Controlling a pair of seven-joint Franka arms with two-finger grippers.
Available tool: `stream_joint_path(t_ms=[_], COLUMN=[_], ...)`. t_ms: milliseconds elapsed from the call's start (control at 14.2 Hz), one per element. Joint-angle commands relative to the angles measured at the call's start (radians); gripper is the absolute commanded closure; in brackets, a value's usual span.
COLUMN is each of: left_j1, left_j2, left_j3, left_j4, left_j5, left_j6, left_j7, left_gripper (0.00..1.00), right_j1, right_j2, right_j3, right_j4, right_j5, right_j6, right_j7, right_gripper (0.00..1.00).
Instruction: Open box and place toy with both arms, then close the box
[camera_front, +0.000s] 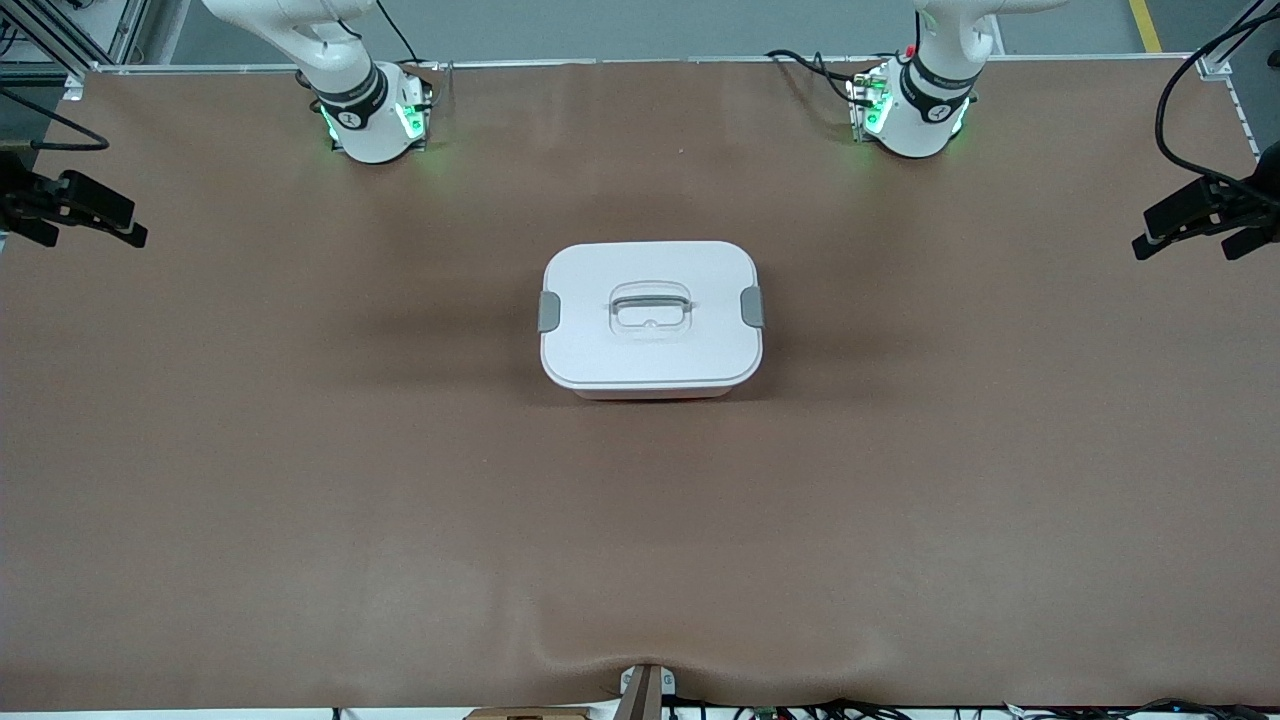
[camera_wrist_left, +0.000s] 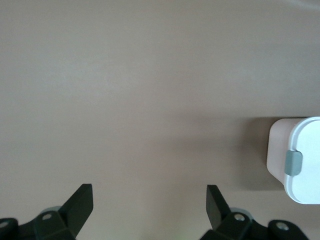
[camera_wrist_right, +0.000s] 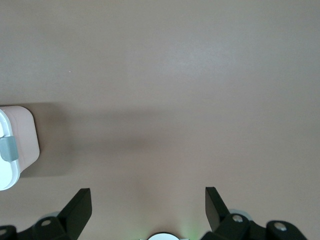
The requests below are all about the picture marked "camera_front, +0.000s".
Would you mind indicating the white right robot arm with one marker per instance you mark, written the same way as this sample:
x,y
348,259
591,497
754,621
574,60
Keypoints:
x,y
370,120

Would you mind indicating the aluminium table edge rail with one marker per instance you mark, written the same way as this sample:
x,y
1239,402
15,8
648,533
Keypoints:
x,y
650,60

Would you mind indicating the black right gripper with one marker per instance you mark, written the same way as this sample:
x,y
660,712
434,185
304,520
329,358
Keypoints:
x,y
28,196

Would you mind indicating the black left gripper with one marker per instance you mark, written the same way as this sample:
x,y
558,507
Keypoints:
x,y
1243,196

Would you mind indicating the brown table mat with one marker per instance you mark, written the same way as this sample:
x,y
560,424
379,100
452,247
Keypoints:
x,y
640,550

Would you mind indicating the white box lid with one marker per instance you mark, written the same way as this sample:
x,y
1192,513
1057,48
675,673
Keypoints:
x,y
600,340

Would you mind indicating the brown cardboard piece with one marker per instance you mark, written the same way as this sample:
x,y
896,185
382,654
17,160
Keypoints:
x,y
525,714

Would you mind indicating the wooden camera mount post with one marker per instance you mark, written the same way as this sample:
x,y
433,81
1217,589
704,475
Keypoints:
x,y
645,695

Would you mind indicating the pink plastic box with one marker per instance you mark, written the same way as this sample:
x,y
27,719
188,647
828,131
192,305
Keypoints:
x,y
650,396

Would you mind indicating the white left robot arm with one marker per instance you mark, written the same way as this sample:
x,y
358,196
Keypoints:
x,y
925,110

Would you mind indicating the aluminium frame profile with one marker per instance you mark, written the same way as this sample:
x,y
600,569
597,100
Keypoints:
x,y
128,25
1235,35

